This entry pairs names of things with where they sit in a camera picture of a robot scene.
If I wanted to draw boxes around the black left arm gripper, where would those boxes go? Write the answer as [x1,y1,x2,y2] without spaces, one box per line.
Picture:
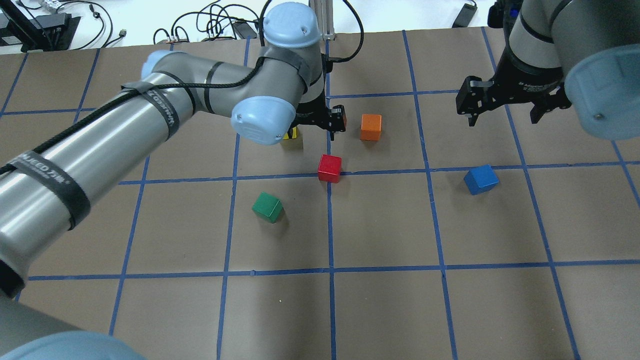
[291,89,347,141]

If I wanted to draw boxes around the aluminium frame post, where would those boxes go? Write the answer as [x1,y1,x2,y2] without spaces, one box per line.
[308,0,336,41]

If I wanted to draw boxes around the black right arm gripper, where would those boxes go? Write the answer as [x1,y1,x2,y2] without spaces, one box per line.
[455,47,572,126]

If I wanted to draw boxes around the blue wooden block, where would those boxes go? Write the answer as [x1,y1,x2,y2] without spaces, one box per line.
[463,164,500,196]

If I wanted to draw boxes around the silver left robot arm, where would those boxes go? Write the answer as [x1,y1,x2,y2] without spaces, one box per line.
[0,2,345,360]

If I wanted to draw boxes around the yellow wooden block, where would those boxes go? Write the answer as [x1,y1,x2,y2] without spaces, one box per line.
[282,126,298,141]

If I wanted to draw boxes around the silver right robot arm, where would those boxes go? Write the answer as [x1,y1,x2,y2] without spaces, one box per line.
[455,0,640,141]

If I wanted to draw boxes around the orange wooden block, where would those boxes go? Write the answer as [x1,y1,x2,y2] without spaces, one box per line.
[359,113,383,142]

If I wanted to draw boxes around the black power adapter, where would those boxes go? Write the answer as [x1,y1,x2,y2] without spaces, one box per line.
[231,19,259,40]

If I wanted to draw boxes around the red wooden block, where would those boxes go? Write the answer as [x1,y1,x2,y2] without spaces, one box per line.
[317,153,343,183]

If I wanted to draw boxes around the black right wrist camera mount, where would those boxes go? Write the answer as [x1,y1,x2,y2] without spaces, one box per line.
[487,0,522,30]

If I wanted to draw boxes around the black monitor stand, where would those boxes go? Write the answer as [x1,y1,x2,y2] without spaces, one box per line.
[0,0,81,53]

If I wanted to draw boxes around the green wooden block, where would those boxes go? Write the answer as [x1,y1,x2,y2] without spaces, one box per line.
[251,192,284,224]

